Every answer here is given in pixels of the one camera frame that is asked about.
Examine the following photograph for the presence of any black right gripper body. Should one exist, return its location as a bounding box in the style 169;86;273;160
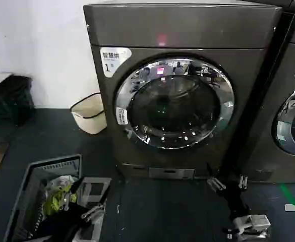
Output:
218;180;251;220

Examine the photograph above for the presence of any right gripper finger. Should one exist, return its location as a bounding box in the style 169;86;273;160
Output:
238;173;249;191
206;162;226;195

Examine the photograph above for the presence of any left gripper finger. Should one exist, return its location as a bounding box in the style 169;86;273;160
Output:
80;187;110;221
61;179;81;211

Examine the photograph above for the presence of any yellow-green garment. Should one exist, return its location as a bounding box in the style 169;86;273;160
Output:
42;184;78;219

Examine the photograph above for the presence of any white garment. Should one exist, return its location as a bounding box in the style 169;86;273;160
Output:
45;174;78;190

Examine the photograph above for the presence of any black garment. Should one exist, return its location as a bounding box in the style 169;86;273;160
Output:
32;201;90;242

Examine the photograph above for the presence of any grey plastic laundry basket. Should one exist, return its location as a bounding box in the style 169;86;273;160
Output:
3;154;112;242

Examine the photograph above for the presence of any silver dryer bottom panel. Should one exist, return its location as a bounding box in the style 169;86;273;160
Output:
148;166;196;180

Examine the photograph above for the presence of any green floor tape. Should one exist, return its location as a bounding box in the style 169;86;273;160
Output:
280;183;295;228

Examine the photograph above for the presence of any dark grey front-load dryer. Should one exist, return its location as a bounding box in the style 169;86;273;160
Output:
83;3;283;180
245;0;295;184

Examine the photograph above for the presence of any cream bin with black trim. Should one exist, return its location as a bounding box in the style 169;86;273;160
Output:
70;92;108;135

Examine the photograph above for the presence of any small white door sticker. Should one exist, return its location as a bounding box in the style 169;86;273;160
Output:
115;106;130;126

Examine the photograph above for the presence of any black bag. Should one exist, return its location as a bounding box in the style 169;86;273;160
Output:
0;73;35;127

